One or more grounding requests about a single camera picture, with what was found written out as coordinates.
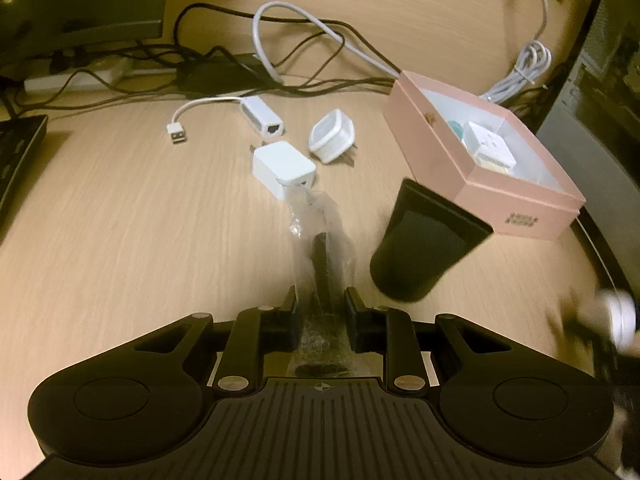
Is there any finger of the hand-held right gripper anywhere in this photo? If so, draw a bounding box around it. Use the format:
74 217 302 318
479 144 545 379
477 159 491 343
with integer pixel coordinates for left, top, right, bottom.
547 295 606 343

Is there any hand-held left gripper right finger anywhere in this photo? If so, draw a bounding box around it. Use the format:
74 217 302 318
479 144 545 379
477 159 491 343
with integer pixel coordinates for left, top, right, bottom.
345 287 511 396

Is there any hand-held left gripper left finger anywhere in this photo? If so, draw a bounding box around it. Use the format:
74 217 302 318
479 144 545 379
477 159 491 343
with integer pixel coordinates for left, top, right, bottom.
120 285 301 396

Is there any white cream jar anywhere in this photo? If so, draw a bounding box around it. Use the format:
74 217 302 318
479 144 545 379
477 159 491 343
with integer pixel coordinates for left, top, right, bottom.
597 289 638 353

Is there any clear bag with black part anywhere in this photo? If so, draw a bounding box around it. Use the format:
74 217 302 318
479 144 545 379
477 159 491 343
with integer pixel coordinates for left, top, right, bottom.
287 185 358 378

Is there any black cone-shaped holder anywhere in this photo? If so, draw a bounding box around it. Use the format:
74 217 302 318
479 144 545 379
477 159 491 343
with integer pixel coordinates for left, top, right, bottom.
370 177 495 304

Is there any pink cardboard box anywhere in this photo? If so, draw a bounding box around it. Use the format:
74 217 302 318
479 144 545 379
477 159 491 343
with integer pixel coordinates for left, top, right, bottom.
382 71 587 242

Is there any white cube charger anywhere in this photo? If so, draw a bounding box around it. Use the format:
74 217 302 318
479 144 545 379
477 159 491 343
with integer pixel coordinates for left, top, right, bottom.
251 142 317 199

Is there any white cream tube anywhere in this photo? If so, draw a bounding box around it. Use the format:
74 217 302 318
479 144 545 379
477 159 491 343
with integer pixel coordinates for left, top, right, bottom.
477 156 517 174

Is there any white plug charger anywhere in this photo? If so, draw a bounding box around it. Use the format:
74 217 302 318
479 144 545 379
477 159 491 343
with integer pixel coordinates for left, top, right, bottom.
308 110 358 167

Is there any white ethernet adapter with cable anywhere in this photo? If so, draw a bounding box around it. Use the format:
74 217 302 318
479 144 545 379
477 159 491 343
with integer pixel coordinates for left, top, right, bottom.
166 94 286 147

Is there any computer tower case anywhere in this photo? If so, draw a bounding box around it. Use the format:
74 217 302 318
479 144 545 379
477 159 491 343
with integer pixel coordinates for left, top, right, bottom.
535 0 640 281

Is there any black power brick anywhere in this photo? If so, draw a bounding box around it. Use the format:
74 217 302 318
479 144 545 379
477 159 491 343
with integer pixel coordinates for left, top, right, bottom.
177 60 262 102

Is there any black keyboard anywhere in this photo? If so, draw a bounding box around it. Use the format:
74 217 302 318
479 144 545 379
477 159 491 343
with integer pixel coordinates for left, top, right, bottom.
0 115 49 242

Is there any white power strip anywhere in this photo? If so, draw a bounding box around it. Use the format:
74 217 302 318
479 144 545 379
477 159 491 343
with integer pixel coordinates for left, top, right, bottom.
24 57 132 94

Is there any dark computer monitor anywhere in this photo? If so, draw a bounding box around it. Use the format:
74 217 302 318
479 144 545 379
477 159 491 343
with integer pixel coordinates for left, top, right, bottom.
0 0 169 57

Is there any white tied cable bundle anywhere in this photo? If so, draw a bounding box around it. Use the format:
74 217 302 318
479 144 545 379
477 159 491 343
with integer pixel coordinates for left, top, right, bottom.
480 0 554 106

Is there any white looped cable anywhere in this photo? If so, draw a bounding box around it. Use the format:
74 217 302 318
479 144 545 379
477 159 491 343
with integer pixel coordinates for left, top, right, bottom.
252 1 404 84

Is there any tangle of black cables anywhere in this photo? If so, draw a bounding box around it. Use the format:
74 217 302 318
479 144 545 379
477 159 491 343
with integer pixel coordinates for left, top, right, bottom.
0 2 556 111

